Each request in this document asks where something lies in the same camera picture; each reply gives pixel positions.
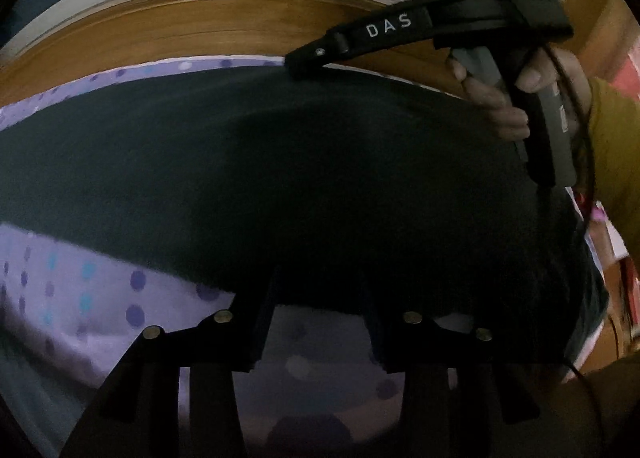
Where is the purple polka dot bed sheet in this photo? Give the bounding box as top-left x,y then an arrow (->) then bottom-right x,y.
0,56 -> 591,458

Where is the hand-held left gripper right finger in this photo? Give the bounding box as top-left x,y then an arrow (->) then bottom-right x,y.
361,282 -> 542,458

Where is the black cable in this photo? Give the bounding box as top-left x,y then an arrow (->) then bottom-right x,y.
542,41 -> 601,224

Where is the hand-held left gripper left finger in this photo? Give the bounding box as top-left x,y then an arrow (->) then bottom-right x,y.
60,271 -> 279,458

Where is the person's body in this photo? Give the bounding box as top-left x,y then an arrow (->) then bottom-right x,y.
540,353 -> 640,458

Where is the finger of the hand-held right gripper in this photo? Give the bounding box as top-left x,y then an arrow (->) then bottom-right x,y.
285,0 -> 507,78

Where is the wooden bed frame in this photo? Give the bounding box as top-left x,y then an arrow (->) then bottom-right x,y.
0,0 -> 640,109

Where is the wooden bedside cabinet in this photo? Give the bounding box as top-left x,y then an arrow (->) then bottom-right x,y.
570,198 -> 640,374

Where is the person's right hand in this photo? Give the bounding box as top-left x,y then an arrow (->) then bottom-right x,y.
446,46 -> 596,144

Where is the dark green fleece garment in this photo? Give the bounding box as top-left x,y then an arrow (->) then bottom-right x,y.
0,66 -> 608,374

